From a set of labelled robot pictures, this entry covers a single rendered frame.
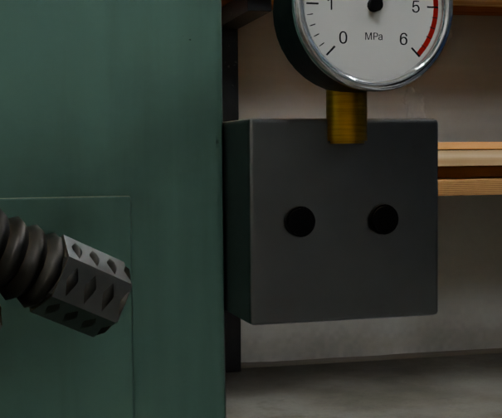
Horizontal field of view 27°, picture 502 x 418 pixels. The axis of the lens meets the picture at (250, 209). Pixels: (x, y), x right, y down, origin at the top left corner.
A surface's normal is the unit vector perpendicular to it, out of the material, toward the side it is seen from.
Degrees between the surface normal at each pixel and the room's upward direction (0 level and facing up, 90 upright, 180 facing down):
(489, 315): 90
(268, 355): 90
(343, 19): 90
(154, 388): 90
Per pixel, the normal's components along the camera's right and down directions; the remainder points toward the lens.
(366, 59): 0.28, 0.05
